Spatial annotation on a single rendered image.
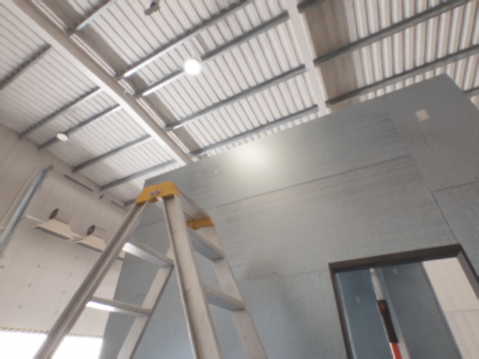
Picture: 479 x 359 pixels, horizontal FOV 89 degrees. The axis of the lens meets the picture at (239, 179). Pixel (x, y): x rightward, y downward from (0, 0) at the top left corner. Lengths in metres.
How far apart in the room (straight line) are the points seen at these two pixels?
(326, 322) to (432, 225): 0.68
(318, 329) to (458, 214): 0.85
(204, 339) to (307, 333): 0.75
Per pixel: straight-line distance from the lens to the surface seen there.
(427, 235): 1.49
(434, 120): 1.88
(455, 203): 1.58
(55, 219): 10.62
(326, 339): 1.41
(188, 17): 7.09
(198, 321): 0.79
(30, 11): 7.80
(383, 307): 1.41
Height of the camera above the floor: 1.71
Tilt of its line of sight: 36 degrees up
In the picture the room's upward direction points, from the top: straight up
